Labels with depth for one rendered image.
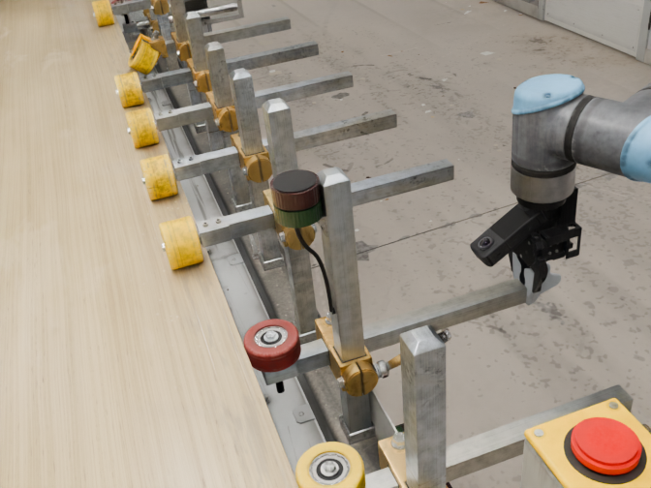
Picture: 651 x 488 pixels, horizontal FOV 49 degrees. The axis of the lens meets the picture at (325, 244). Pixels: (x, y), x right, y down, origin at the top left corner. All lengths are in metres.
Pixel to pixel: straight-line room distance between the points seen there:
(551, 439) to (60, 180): 1.29
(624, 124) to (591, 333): 1.52
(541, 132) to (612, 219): 1.99
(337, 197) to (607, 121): 0.35
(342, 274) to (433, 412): 0.25
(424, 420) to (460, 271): 1.88
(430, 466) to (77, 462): 0.43
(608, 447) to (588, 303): 2.08
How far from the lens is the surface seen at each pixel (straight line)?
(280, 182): 0.87
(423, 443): 0.81
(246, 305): 1.57
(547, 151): 1.03
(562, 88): 1.02
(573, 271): 2.68
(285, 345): 1.03
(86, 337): 1.15
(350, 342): 1.02
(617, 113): 0.98
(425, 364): 0.73
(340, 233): 0.91
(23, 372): 1.13
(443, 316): 1.13
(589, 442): 0.48
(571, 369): 2.31
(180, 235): 1.18
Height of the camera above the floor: 1.59
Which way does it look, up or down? 34 degrees down
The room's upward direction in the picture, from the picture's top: 7 degrees counter-clockwise
